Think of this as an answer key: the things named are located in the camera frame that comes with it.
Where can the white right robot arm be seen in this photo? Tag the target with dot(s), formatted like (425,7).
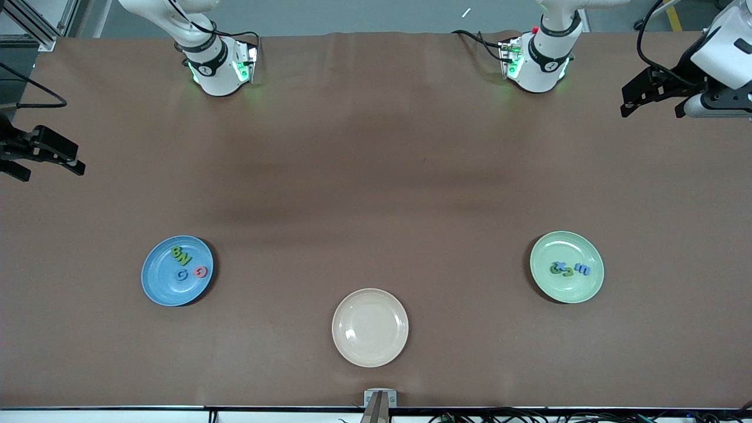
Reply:
(211,70)

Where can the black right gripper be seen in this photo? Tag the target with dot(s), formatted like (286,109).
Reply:
(10,145)

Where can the white table edge rail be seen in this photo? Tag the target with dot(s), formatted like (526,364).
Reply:
(117,416)

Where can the blue plate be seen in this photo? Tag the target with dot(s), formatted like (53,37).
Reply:
(170,288)

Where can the green plate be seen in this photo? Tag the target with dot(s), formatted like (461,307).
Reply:
(567,288)

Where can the blue letter m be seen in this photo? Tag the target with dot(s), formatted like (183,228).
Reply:
(583,270)

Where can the green letter N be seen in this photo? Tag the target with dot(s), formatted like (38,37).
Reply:
(184,259)

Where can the brown table cover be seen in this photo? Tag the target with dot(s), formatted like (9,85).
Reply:
(364,147)

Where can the beige plate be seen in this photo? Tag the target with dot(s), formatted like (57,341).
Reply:
(370,328)

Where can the red letter Q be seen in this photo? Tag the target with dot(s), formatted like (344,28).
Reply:
(201,272)

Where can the green letter B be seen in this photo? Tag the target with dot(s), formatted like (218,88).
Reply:
(175,251)

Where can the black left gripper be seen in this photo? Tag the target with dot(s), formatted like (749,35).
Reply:
(677,78)

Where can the metal table edge bracket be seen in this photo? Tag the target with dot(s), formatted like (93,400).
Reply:
(379,405)

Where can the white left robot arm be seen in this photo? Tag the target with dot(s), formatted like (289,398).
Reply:
(540,64)

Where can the office chair base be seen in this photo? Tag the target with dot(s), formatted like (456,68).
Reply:
(640,24)

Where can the blue letter G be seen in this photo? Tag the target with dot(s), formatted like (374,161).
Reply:
(183,275)

